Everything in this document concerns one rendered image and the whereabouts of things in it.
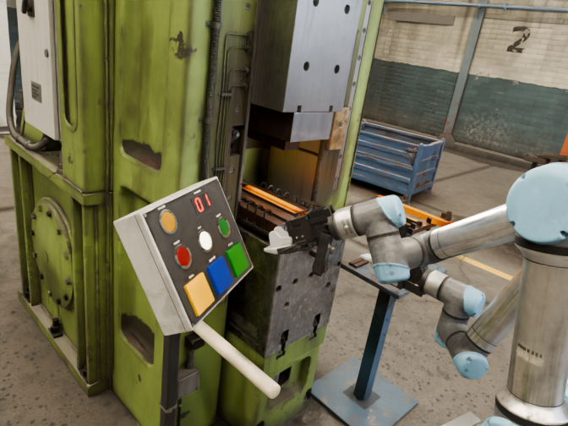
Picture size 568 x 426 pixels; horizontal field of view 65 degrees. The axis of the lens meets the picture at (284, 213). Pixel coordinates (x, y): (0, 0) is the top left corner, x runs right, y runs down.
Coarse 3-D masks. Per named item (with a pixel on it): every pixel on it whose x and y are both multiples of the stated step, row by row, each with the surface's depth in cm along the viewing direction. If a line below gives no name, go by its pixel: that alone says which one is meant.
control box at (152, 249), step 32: (192, 192) 109; (128, 224) 93; (160, 224) 95; (192, 224) 106; (128, 256) 96; (160, 256) 93; (192, 256) 103; (224, 256) 114; (160, 288) 95; (160, 320) 98; (192, 320) 97
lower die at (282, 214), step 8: (248, 184) 185; (248, 192) 175; (248, 200) 168; (256, 200) 169; (264, 200) 169; (288, 200) 173; (240, 208) 165; (248, 208) 163; (264, 208) 162; (272, 208) 164; (280, 208) 164; (304, 208) 168; (240, 216) 165; (248, 216) 162; (256, 216) 159; (272, 216) 159; (280, 216) 157; (288, 216) 158; (256, 224) 160; (264, 224) 157; (272, 224) 154; (280, 224) 153
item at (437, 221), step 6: (402, 204) 184; (408, 210) 180; (414, 210) 178; (420, 210) 179; (420, 216) 177; (426, 216) 175; (432, 216) 174; (432, 222) 174; (438, 222) 172; (444, 222) 170; (450, 222) 169
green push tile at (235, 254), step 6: (234, 246) 119; (240, 246) 121; (228, 252) 115; (234, 252) 118; (240, 252) 120; (228, 258) 115; (234, 258) 117; (240, 258) 120; (234, 264) 116; (240, 264) 119; (246, 264) 122; (234, 270) 116; (240, 270) 118
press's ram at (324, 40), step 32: (288, 0) 126; (320, 0) 129; (352, 0) 139; (288, 32) 128; (320, 32) 134; (352, 32) 144; (256, 64) 139; (288, 64) 130; (320, 64) 139; (256, 96) 141; (288, 96) 134; (320, 96) 144
